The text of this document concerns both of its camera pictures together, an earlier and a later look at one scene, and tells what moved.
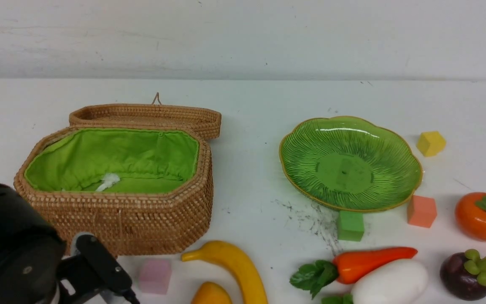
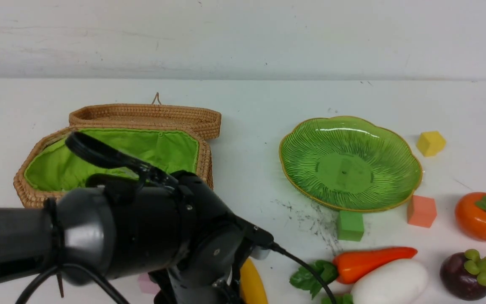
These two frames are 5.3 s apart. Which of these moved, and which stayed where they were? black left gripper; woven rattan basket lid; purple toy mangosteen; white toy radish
Moved: black left gripper
Stayed: white toy radish; woven rattan basket lid; purple toy mangosteen
